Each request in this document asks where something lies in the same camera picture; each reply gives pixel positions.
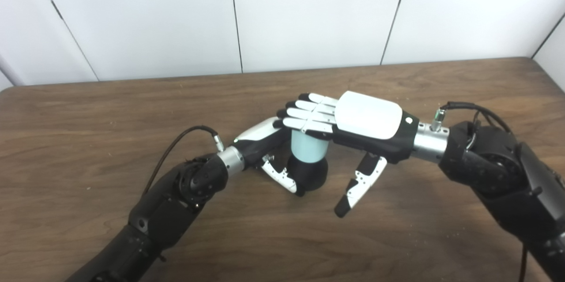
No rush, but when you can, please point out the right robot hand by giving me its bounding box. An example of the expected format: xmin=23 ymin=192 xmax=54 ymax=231
xmin=272 ymin=91 xmax=420 ymax=218

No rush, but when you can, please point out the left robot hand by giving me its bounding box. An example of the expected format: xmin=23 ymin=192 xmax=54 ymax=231
xmin=233 ymin=117 xmax=306 ymax=197

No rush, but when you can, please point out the light-blue hose piece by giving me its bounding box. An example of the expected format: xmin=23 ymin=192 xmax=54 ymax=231
xmin=290 ymin=130 xmax=330 ymax=162

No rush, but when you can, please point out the black cone nozzle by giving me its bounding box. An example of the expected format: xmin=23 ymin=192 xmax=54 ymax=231
xmin=287 ymin=156 xmax=329 ymax=193

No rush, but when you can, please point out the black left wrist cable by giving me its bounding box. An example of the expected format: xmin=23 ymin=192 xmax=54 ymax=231
xmin=141 ymin=125 xmax=226 ymax=196

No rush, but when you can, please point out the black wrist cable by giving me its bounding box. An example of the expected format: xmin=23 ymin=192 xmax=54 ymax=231
xmin=141 ymin=125 xmax=226 ymax=196
xmin=430 ymin=102 xmax=528 ymax=282

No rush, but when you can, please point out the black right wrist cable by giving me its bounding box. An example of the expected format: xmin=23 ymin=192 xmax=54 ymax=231
xmin=430 ymin=102 xmax=528 ymax=282

